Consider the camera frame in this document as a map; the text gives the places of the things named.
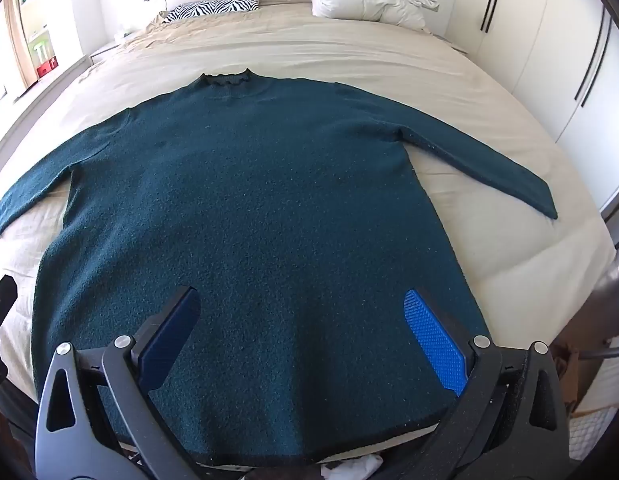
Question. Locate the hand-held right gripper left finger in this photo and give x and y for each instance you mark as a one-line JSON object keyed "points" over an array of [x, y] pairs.
{"points": [[172, 332]]}

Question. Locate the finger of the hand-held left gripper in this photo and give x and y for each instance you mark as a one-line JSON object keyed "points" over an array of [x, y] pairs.
{"points": [[0, 305]]}

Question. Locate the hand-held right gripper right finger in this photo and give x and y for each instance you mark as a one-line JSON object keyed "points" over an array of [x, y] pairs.
{"points": [[434, 340]]}

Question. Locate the teal knit sweater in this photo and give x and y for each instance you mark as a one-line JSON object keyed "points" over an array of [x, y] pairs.
{"points": [[264, 210]]}

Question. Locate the cardboard box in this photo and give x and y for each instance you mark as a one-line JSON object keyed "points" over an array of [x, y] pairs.
{"points": [[569, 375]]}

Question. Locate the white crumpled cloth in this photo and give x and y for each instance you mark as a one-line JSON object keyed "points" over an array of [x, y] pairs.
{"points": [[352, 469]]}

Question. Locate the red box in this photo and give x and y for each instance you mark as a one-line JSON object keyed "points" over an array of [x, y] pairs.
{"points": [[46, 68]]}

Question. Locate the white shelf unit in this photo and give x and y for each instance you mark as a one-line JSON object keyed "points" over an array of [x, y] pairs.
{"points": [[34, 15]]}

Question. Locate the bed with beige sheet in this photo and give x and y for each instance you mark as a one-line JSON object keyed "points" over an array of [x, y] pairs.
{"points": [[339, 45]]}

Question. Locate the white wardrobe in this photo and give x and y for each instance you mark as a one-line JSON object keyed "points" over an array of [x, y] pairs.
{"points": [[539, 35]]}

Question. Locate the zebra print pillow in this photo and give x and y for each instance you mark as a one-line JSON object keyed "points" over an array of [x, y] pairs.
{"points": [[214, 7]]}

